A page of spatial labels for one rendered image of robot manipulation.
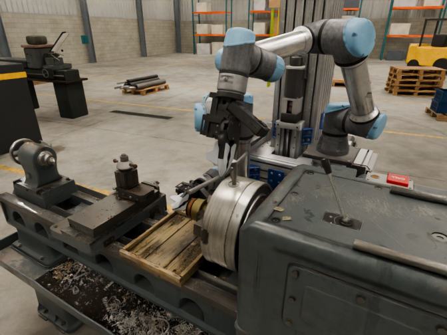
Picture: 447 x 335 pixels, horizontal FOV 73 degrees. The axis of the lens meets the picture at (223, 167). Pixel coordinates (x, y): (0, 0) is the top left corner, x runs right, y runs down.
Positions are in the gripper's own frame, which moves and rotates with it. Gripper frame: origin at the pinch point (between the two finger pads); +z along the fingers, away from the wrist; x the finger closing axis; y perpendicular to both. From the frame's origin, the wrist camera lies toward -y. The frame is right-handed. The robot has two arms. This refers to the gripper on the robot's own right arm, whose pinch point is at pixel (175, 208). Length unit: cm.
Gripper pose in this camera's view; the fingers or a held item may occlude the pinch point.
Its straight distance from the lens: 116.3
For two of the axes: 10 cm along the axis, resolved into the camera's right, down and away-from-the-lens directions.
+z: -5.0, 3.6, -7.9
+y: -8.6, -2.1, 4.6
